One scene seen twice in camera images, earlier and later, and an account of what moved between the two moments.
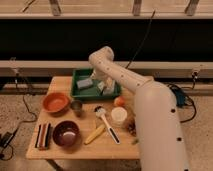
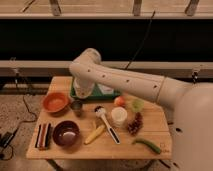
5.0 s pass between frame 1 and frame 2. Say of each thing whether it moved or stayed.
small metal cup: stayed
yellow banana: stayed
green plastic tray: stayed
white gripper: moved
